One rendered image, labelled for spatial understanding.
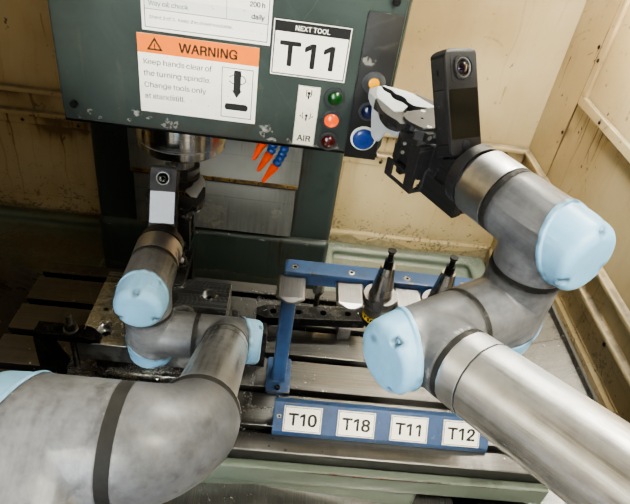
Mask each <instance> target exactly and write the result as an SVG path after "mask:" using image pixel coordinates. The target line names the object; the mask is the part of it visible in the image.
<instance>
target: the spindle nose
mask: <svg viewBox="0 0 630 504"><path fill-rule="evenodd" d="M135 134H136V137H137V143H138V146H139V147H140V149H141V150H142V151H144V152H145V153H146V154H148V155H150V156H151V157H154V158H156V159H159V160H162V161H166V162H172V163H196V162H201V161H205V160H208V159H211V158H213V157H215V156H217V155H218V154H220V153H221V152H222V151H223V150H224V148H225V145H226V139H219V138H211V137H203V136H194V135H186V134H178V133H170V132H161V131H153V130H145V129H137V128H135Z"/></svg>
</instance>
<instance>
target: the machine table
mask: <svg viewBox="0 0 630 504"><path fill-rule="evenodd" d="M92 271H94V272H93V273H90V272H92ZM110 271H111V272H121V273H124V271H125V270H124V269H114V268H104V267H95V266H85V265H76V264H66V263H57V262H48V263H47V265H46V266H45V268H44V270H43V271H42V272H43V275H45V277H44V276H39V278H38V279H37V281H36V283H35V284H34V286H33V288H32V289H31V291H30V292H29V294H28V296H27V297H26V300H27V302H29V304H28V303H23V304H22V305H21V307H20V309H19V310H18V312H17V313H16V315H15V317H14V318H13V320H12V322H11V323H10V325H9V326H8V330H9V332H11V334H6V333H4V335H3V336H2V338H1V339H0V372H3V371H31V372H35V371H39V370H48V371H51V372H53V373H55V372H56V371H57V372H56V373H57V374H67V369H72V368H67V369H66V370H62V369H51V368H41V367H40V364H39V360H38V356H37V352H36V348H35V344H34V340H33V338H34V337H33V333H32V332H33V330H34V328H35V327H36V325H37V323H38V321H47V322H57V323H64V322H65V320H66V319H65V315H66V314H71V316H72V320H74V321H75V322H76V324H77V325H85V324H86V322H87V319H88V317H89V315H90V314H89V313H91V311H92V309H93V307H94V305H95V302H96V300H97V298H98V296H99V294H100V292H101V290H102V287H103V285H104V283H105V281H106V279H107V277H108V275H109V273H110ZM63 272H64V273H63ZM89 273H90V274H89ZM80 274H81V276H80ZM72 277H74V278H72ZM69 278H70V279H69ZM78 278H79V279H78ZM83 280H84V281H83ZM194 280H198V281H207V282H217V283H227V284H232V297H231V303H230V309H229V314H228V316H232V311H233V310H237V311H238V316H239V315H240V314H241V315H240V316H239V317H241V316H244V317H246V318H250V319H256V313H255V312H256V306H257V307H260V306H263V305H270V303H271V305H280V303H281V300H278V299H277V298H276V291H277V289H278V288H277V285H267V284H258V283H248V282H238V281H229V280H219V279H210V278H200V277H194ZM71 283H72V284H71ZM252 290H253V291H252ZM255 290H256V291H258V292H255ZM254 292H255V293H254ZM259 292H261V293H259ZM90 293H91V294H90ZM262 293H263V294H262ZM264 293H265V294H264ZM268 293H270V294H269V295H268ZM273 293H274V294H275V295H274V294H273ZM247 295H249V297H248V296H247ZM72 296H73V297H72ZM258 296H260V298H261V297H262V298H261V299H258V298H257V299H258V300H259V301H258V300H257V302H255V300H256V297H258ZM267 298H268V299H267ZM63 299H64V300H63ZM241 299H242V300H241ZM262 299H263V300H262ZM274 299H275V300H274ZM73 300H75V301H73ZM260 301H261V302H260ZM262 301H264V302H262ZM266 301H267V302H266ZM269 301H272V302H269ZM258 304H259V305H258ZM261 304H262V305H261ZM232 308H233V310H232ZM246 308H247V309H246ZM254 310H255V311H254ZM253 313H254V314H253ZM305 329H306V330H305ZM365 329H366V326H364V328H351V332H350V336H349V340H338V339H337V337H336V330H335V328H334V327H323V326H296V325H293V328H292V335H291V342H292V344H291V342H290V349H289V356H288V359H291V376H290V393H289V395H288V396H285V395H281V397H284V398H295V399H306V400H314V399H315V400H317V401H328V402H332V401H333V402H339V403H350V404H361V405H372V406H383V407H394V408H405V409H416V410H426V411H437V412H448V410H449V408H448V407H446V406H445V405H444V404H443V403H441V402H440V401H439V400H438V399H437V398H435V397H434V396H433V395H431V394H430V393H429V392H428V391H427V390H426V391H425V389H424V388H422V387H420V388H419V389H418V390H417V391H415V392H407V393H405V394H401V395H399V394H396V393H390V392H388V391H386V390H385V389H383V388H382V387H381V386H380V385H379V384H378V383H377V382H376V380H375V379H374V378H373V376H372V375H371V373H370V371H369V369H368V367H367V364H366V361H365V358H364V354H363V344H364V343H363V335H364V332H365ZM331 332H332V333H331ZM271 338H272V339H271ZM266 341H267V342H268V343H269V345H268V343H267V342H266V346H267V347H266V350H265V357H266V356H267V357H266V359H264V367H260V366H255V367H256V370H254V369H255V367H254V368H253V366H250V367H249V366H248V368H247V367H246V366H247V365H245V366H244V371H243V375H242V379H241V383H240V387H239V391H238V395H237V398H238V400H239V403H240V408H241V412H242V413H241V420H242V421H241V423H240V428H239V432H238V436H237V439H236V440H237V441H235V444H234V446H233V448H232V449H231V451H230V453H229V454H228V456H227V457H226V459H225V460H224V461H223V462H222V463H221V464H220V466H219V467H218V468H217V469H216V470H215V471H214V472H213V473H212V474H211V475H209V476H208V477H216V478H229V479H241V480H253V481H265V482H278V483H290V484H302V485H314V486H327V487H339V488H351V489H364V490H376V491H388V492H400V493H413V494H425V495H437V496H449V497H462V498H474V499H486V500H498V501H511V502H523V503H535V504H541V502H542V501H543V500H544V498H545V497H546V495H547V494H548V493H549V490H548V488H546V487H545V486H544V485H543V484H541V483H540V482H539V481H538V480H537V479H535V478H534V477H533V476H532V475H530V474H529V473H528V472H527V471H525V470H524V469H523V468H522V467H520V466H519V465H518V464H517V463H516V462H514V461H513V460H512V459H511V458H509V457H508V456H507V455H506V454H504V453H503V452H502V451H501V450H500V449H498V448H497V447H496V446H495V445H493V444H492V443H491V442H490V441H488V449H487V451H486V453H479V452H467V451H456V450H444V449H433V448H421V447H410V446H398V445H387V444H375V443H364V442H353V441H341V440H330V439H318V438H307V437H295V436H284V435H272V434H271V431H272V419H273V410H272V408H273V407H274V402H275V397H277V395H274V394H266V393H265V384H266V375H267V365H268V358H269V357H274V352H275V344H276V337H267V340H266ZM344 342H345V343H344ZM27 344H28V345H27ZM348 346H349V347H348ZM273 348H274V349H273ZM325 357H326V358H325ZM29 362H31V364H28V363H29ZM331 362H332V363H331ZM307 363H308V364H307ZM34 368H35V370H33V369H34ZM63 372H64V373H63ZM253 373H255V378H254V385H250V384H251V382H250V380H251V379H252V376H251V375H252V374H253ZM68 374H69V373H68ZM68 374H67V375H68ZM246 374H247V375H246ZM304 375H305V376H304ZM245 376H246V377H245ZM244 377H245V378H244ZM250 378H251V379H250ZM313 379H315V380H313ZM244 381H245V382H244ZM305 382H306V383H305ZM248 383H249V385H248ZM251 389H252V390H251ZM322 389H323V390H322ZM422 389H423V390H422ZM334 390H335V391H334ZM245 391H246V393H244V392H245ZM320 391H321V392H320ZM322 391H324V392H322ZM249 392H253V393H252V401H251V402H252V403H251V404H252V405H260V406H262V405H263V406H267V407H268V408H267V409H259V408H256V407H254V408H250V407H249V406H247V405H246V404H248V401H249V399H247V398H248V396H250V394H249ZM247 393H248V394H247ZM299 393H300V394H299ZM242 394H243V396H242ZM244 394H245V396H246V397H245V396H244ZM247 395H248V396H247ZM303 395H305V396H303ZM298 396H299V397H298ZM418 396H419V397H418ZM303 397H305V398H303ZM431 397H432V398H431ZM318 398H319V399H318ZM243 399H244V400H243ZM245 399H246V400H247V402H245V401H246V400H245ZM330 399H331V400H330ZM242 406H244V407H242ZM269 407H271V408H270V409H269ZM255 408H256V409H255ZM248 409H249V410H248ZM252 409H253V410H252ZM273 409H274V408H273ZM243 410H245V411H246V412H245V411H244V412H243ZM262 410H264V411H262ZM265 410H266V411H265ZM449 411H450V410H449ZM246 414H247V415H246ZM251 416H252V417H251ZM250 417H251V418H250ZM243 418H244V419H243ZM252 418H253V419H252ZM266 423H267V425H266V426H265V425H264V424H266ZM241 427H242V428H241ZM244 428H245V430H244ZM243 430H244V431H243ZM264 430H265V431H264ZM255 432H256V433H255Z"/></svg>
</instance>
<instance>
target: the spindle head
mask: <svg viewBox="0 0 630 504"><path fill-rule="evenodd" d="M47 1H48V8H49V15H50V21H51V28H52V34H53V41H54V48H55V54H56V61H57V67H58V74H59V80H60V87H61V94H62V100H63V107H64V110H65V118H66V120H70V121H79V122H87V123H95V124H103V125H112V126H120V127H128V128H137V129H145V130H153V131H161V132H170V133H178V134H186V135H194V136H203V137H211V138H219V139H228V140H236V141H244V142H252V143H261V144H269V145H277V146H285V147H294V148H302V149H310V150H319V151H327V152H335V153H343V154H344V152H345V146H346V140H347V135H348V129H349V123H350V118H351V112H352V106H353V101H354V95H355V89H356V84H357V78H358V72H359V66H360V61H361V55H362V49H363V44H364V38H365V32H366V27H367V21H368V16H369V11H374V12H381V13H388V14H395V15H403V16H405V21H404V26H403V30H402V35H401V40H400V44H399V49H398V54H397V58H396V63H395V68H394V72H393V77H392V82H391V86H390V87H393V88H394V83H395V79H396V74H397V70H398V65H399V61H400V56H401V51H402V47H403V42H404V38H405V33H406V29H407V24H408V19H409V15H410V10H411V6H412V1H413V0H273V11H272V24H271V37H270V46H266V45H259V44H251V43H243V42H236V41H228V40H221V39H213V38H206V37H198V36H191V35H183V34H175V33H168V32H160V31H153V30H145V29H142V17H141V0H47ZM274 18H281V19H289V20H296V21H303V22H311V23H318V24H325V25H333V26H340V27H348V28H353V31H352V37H351V43H350V50H349V56H348V62H347V68H346V74H345V80H344V83H341V82H333V81H325V80H318V79H310V78H302V77H294V76H287V75H279V74H271V73H270V66H271V54H272V41H273V28H274ZM136 32H142V33H150V34H157V35H165V36H173V37H180V38H188V39H195V40H203V41H210V42H218V43H226V44H233V45H241V46H248V47H256V48H260V52H259V67H258V81H257V96H256V111H255V124H249V123H241V122H232V121H224V120H216V119H208V118H200V117H192V116H184V115H176V114H167V113H159V112H151V111H143V110H141V97H140V82H139V66H138V50H137V34H136ZM299 85H303V86H311V87H319V88H321V93H320V100H319V107H318V115H317V122H316V129H315V136H314V144H313V146H306V145H298V144H292V140H293V131H294V122H295V113H296V104H297V96H298V87H299ZM332 88H338V89H340V90H342V91H343V93H344V95H345V101H344V103H343V104H342V105H341V106H340V107H338V108H332V107H330V106H328V105H327V104H326V102H325V94H326V92H327V91H328V90H330V89H332ZM327 111H336V112H337V113H339V114H340V116H341V124H340V126H339V127H338V128H336V129H332V130H330V129H327V128H325V127H324V126H323V124H322V116H323V114H324V113H326V112H327ZM325 132H331V133H333V134H335V135H336V136H337V139H338V143H337V146H336V147H335V148H334V149H332V150H324V149H322V148H321V147H320V145H319V137H320V136H321V135H322V134H323V133H325Z"/></svg>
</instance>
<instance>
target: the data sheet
mask: <svg viewBox="0 0 630 504"><path fill-rule="evenodd" d="M272 11H273V0H141V17H142V29H145V30H153V31H160V32H168V33H175V34H183V35H191V36H198V37H206V38H213V39H221V40H228V41H236V42H243V43H251V44H259V45H266V46H270V37H271V24H272Z"/></svg>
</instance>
